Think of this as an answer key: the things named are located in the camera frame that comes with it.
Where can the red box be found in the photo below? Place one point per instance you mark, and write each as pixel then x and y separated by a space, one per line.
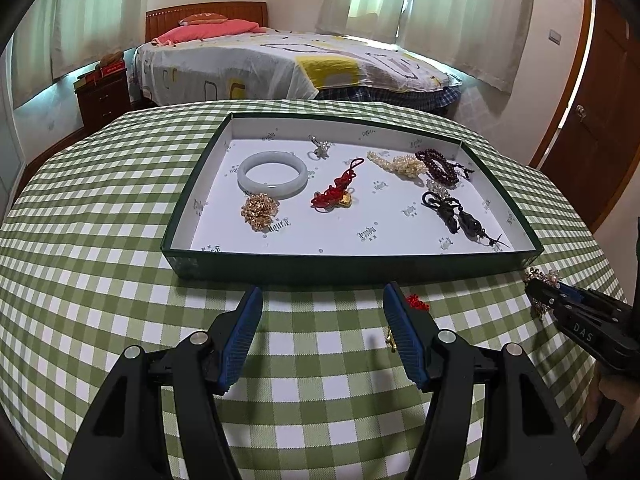
pixel 112 70

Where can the small red knot charm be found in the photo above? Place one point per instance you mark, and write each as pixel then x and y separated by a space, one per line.
pixel 417 304

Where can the brown soft item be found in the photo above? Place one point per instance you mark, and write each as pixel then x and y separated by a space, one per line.
pixel 110 59

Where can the green-edged white tray box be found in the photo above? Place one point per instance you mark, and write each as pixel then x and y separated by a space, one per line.
pixel 300 225

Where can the wooden nightstand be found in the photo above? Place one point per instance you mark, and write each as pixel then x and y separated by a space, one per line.
pixel 105 105

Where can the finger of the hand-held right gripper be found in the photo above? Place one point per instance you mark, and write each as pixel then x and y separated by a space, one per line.
pixel 542 295
pixel 570 291

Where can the white jade bangle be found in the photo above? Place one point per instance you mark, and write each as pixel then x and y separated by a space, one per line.
pixel 247 173

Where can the wooden door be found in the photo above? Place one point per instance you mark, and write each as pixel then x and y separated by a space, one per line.
pixel 595 160

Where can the green checkered tablecloth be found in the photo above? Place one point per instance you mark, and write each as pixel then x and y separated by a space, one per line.
pixel 125 260

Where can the pearl gold brooch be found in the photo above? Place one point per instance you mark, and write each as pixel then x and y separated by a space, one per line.
pixel 542 275

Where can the wall light switch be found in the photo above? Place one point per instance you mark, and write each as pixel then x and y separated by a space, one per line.
pixel 555 36

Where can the blue plaid bed skirt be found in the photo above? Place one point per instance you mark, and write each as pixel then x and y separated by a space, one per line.
pixel 400 97

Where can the pink pillow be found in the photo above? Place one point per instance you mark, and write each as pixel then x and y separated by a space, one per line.
pixel 210 30

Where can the person's right hand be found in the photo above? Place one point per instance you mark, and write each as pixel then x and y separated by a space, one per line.
pixel 612 390

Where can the wooden headboard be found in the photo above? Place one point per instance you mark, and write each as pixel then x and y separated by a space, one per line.
pixel 165 15

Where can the patterned white bedsheet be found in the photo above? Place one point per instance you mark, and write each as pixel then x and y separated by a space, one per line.
pixel 225 70

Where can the red knot pendant gold charm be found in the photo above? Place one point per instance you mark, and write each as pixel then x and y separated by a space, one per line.
pixel 332 193

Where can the red pillow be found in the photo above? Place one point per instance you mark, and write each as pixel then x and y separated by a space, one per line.
pixel 200 18

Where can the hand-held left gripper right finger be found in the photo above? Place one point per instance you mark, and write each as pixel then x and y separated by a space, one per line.
pixel 405 340

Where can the black knot pendant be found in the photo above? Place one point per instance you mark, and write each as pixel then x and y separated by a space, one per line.
pixel 452 212

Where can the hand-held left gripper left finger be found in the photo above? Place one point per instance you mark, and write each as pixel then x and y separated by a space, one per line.
pixel 240 340

